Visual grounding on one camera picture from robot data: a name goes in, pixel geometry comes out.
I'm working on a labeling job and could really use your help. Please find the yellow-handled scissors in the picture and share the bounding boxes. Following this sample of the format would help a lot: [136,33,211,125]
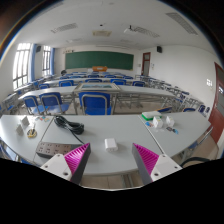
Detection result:
[26,122,39,139]

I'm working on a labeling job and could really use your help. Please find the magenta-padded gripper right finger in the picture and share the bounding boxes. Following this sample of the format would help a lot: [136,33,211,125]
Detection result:
[131,142,184,186]

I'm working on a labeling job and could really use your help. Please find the orange lectern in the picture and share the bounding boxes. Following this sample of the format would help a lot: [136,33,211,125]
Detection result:
[92,65,109,73]

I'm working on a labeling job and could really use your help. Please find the white ceiling projector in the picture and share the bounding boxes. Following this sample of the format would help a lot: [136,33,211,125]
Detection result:
[123,25,137,35]

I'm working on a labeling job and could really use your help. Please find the blue classroom chairs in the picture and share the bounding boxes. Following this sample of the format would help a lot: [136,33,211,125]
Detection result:
[0,70,213,116]

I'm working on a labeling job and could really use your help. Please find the colourful paper cards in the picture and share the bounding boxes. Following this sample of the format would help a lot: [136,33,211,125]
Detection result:
[34,115,51,123]

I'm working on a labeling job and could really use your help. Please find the black coiled power cable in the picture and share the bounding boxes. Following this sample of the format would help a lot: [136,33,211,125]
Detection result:
[53,115,86,145]

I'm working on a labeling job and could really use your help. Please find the framed picture board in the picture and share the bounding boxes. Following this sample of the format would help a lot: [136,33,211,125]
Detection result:
[73,82,121,94]

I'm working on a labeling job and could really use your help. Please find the ceiling light panels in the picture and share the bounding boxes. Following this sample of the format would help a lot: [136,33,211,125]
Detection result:
[49,11,200,46]

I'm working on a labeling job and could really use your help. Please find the green chalkboard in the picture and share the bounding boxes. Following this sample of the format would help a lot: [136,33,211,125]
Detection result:
[64,50,135,71]

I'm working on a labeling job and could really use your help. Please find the small white box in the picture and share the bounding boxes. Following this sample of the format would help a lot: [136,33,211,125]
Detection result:
[165,115,176,128]
[152,116,165,130]
[14,123,25,136]
[19,115,31,128]

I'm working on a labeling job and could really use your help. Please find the white charger block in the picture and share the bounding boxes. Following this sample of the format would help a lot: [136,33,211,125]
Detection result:
[104,137,119,153]

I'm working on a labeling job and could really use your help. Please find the brown power strip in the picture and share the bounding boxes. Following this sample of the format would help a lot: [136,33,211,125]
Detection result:
[35,141,83,160]

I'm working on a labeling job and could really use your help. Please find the red-brown classroom door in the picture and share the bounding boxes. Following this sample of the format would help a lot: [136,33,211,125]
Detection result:
[208,61,224,145]
[141,51,152,77]

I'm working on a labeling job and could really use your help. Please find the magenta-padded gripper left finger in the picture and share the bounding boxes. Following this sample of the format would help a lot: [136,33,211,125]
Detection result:
[40,142,92,187]

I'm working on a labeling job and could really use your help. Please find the large window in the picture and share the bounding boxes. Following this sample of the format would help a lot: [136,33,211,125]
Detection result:
[12,42,32,91]

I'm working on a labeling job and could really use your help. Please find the blue curtain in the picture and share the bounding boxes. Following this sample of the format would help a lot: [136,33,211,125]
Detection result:
[29,43,39,83]
[49,47,56,76]

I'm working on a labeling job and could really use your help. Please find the green and white box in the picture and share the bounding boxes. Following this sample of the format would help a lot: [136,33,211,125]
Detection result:
[141,110,163,122]

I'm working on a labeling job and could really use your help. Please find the narrow window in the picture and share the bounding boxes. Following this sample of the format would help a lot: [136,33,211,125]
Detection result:
[42,45,52,78]

